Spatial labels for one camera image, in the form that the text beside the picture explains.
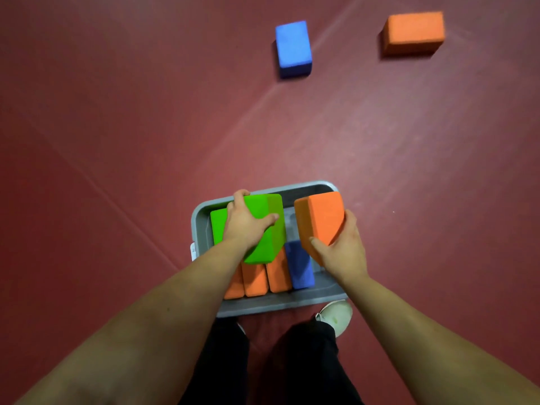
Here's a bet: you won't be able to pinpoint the person's right hand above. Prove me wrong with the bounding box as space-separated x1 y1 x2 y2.
309 209 370 285

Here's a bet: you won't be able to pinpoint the person's left hand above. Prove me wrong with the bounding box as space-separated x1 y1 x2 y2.
222 189 280 249

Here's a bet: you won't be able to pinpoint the green foam block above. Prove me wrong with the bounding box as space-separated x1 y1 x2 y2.
210 193 287 265

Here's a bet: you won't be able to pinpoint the orange foam block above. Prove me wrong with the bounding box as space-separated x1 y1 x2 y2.
224 264 245 300
241 261 269 298
382 12 446 55
266 247 293 293
294 191 346 266

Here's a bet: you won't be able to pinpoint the person's right forearm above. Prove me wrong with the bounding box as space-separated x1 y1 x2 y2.
337 273 540 405

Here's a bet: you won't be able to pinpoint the person's left forearm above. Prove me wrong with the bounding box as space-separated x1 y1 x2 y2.
15 239 250 405

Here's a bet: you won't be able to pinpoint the blue foam block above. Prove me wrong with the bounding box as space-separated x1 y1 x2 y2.
275 20 313 79
283 240 316 290

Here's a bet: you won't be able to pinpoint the gray plastic bin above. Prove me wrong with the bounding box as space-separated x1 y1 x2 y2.
191 181 349 319

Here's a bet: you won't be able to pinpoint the white shoe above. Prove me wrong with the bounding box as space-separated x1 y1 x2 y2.
315 300 353 338

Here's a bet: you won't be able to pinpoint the person's black trousers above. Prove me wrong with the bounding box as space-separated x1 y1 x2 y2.
179 318 364 405

